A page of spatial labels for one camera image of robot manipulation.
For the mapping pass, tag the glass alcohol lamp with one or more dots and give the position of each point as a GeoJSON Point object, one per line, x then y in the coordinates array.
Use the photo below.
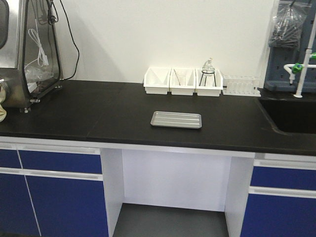
{"type": "Point", "coordinates": [208, 68]}

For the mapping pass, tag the blue drawer front far left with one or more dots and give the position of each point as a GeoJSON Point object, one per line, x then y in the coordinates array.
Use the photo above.
{"type": "Point", "coordinates": [9, 159]}

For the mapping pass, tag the blue drawer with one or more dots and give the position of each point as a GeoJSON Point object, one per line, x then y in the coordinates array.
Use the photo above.
{"type": "Point", "coordinates": [9, 159]}
{"type": "Point", "coordinates": [66, 162]}
{"type": "Point", "coordinates": [285, 178]}

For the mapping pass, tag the left white storage bin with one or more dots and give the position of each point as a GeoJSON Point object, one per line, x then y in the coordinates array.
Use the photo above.
{"type": "Point", "coordinates": [156, 80]}

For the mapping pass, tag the black lab sink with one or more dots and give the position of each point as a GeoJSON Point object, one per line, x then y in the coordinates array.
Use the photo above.
{"type": "Point", "coordinates": [290, 116]}

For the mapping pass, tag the blue drawer front right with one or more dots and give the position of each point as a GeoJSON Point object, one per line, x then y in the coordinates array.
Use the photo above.
{"type": "Point", "coordinates": [285, 178]}

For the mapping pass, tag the glass beaker in bin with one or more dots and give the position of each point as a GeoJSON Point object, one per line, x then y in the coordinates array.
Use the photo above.
{"type": "Point", "coordinates": [181, 77]}

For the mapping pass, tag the right white storage bin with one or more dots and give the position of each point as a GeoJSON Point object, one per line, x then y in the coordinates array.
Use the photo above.
{"type": "Point", "coordinates": [209, 90]}

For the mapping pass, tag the silver metal tray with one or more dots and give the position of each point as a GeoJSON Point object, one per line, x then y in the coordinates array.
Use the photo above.
{"type": "Point", "coordinates": [177, 120]}

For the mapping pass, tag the middle white storage bin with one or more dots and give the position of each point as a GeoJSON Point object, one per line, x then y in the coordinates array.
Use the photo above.
{"type": "Point", "coordinates": [189, 88]}

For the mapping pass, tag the white test tube rack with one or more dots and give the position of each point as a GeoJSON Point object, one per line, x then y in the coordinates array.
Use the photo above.
{"type": "Point", "coordinates": [241, 86]}

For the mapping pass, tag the black wire tripod stand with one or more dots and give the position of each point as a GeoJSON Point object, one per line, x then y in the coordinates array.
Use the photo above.
{"type": "Point", "coordinates": [208, 78]}

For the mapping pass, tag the blue cabinet door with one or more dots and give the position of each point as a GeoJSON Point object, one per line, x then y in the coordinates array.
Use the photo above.
{"type": "Point", "coordinates": [277, 216]}
{"type": "Point", "coordinates": [16, 212]}
{"type": "Point", "coordinates": [69, 207]}

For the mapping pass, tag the white lab faucet green knob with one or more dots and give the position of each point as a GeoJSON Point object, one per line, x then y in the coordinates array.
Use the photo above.
{"type": "Point", "coordinates": [304, 67]}

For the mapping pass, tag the clear plastic bag of pegs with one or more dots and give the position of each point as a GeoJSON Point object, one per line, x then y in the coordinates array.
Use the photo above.
{"type": "Point", "coordinates": [288, 23]}

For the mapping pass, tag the stainless steel glove box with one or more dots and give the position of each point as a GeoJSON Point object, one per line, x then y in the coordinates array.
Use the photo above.
{"type": "Point", "coordinates": [29, 56]}

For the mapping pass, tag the white storage bin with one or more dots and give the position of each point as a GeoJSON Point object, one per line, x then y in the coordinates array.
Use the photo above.
{"type": "Point", "coordinates": [156, 80]}
{"type": "Point", "coordinates": [189, 88]}
{"type": "Point", "coordinates": [209, 90]}

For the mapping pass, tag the blue-grey pegboard drying rack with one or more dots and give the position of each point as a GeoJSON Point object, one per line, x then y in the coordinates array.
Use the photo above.
{"type": "Point", "coordinates": [277, 78]}

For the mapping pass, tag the blue cabinet door right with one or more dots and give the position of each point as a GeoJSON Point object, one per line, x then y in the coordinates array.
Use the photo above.
{"type": "Point", "coordinates": [277, 216]}

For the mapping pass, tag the blue cabinet door far left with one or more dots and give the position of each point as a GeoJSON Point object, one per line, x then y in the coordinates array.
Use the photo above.
{"type": "Point", "coordinates": [16, 212]}

